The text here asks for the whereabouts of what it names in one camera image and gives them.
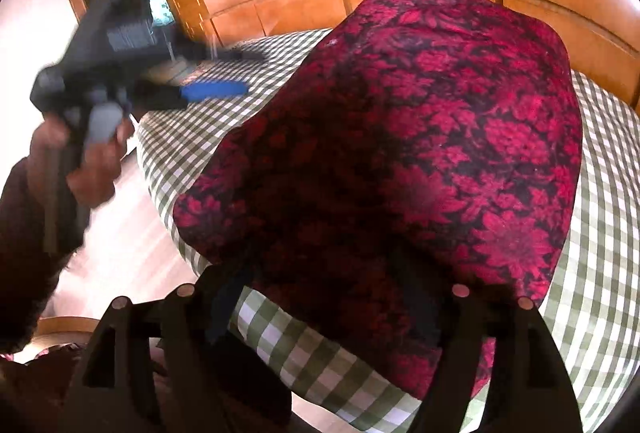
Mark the green checked bed sheet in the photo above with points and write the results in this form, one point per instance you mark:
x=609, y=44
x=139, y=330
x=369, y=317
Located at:
x=600, y=173

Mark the person's left hand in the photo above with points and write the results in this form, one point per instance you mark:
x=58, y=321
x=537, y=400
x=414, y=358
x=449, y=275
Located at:
x=95, y=168

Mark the wooden headboard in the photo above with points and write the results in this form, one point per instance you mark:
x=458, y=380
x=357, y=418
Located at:
x=300, y=8

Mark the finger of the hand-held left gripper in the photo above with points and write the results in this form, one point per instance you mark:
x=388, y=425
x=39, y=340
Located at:
x=215, y=90
x=220, y=53

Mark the person's left forearm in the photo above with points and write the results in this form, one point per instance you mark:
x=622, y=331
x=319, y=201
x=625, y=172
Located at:
x=27, y=253

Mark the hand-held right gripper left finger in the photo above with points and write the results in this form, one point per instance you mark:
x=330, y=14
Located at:
x=227, y=308

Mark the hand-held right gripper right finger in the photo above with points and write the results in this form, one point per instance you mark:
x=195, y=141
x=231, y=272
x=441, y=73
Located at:
x=462, y=343

